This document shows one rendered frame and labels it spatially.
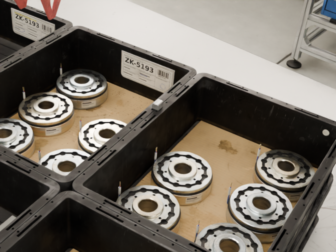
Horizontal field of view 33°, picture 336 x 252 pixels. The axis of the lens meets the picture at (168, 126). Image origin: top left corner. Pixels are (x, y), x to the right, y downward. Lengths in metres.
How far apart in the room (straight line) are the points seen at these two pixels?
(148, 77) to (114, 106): 0.09
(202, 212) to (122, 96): 0.35
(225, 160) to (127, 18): 0.85
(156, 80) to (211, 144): 0.18
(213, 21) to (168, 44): 1.78
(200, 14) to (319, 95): 2.03
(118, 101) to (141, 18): 0.66
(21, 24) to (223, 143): 0.54
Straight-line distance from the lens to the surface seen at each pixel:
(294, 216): 0.81
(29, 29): 1.31
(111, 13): 1.80
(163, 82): 1.12
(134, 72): 1.15
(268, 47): 3.22
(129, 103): 1.15
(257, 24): 3.45
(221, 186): 0.98
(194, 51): 1.62
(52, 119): 1.05
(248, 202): 0.90
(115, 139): 0.89
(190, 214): 0.92
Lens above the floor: 1.49
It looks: 37 degrees down
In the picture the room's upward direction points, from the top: 6 degrees clockwise
